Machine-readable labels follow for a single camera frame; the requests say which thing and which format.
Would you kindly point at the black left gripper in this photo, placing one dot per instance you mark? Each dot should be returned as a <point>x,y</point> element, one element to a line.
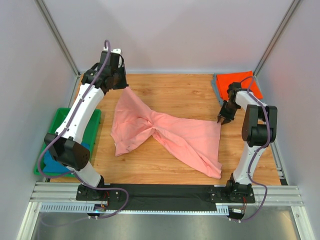
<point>120,83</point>

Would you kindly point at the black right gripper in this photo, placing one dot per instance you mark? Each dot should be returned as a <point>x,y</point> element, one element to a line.
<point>225,114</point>

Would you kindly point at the pink t-shirt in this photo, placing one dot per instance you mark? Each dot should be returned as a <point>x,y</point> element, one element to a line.
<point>193,142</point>

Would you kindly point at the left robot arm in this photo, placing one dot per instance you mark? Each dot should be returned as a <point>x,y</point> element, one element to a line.
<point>65,145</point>

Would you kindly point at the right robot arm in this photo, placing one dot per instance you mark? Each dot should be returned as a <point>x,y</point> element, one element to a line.
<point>259,129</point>

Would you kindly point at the folded grey t-shirt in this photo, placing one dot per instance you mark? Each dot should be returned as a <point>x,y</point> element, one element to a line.
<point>221,81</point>

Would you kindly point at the green plastic tray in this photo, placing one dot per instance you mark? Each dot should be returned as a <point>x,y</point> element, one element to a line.
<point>89,136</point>

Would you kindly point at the blue t-shirt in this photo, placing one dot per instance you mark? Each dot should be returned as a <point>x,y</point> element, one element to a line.
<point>50,166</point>

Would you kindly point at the white slotted cable duct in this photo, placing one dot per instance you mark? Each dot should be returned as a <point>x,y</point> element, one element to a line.
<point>90,208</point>

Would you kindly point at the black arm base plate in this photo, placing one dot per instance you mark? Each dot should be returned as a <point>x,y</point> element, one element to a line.
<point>219,194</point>

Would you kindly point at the aluminium frame rail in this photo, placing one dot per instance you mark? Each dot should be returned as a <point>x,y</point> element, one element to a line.
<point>277,195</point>

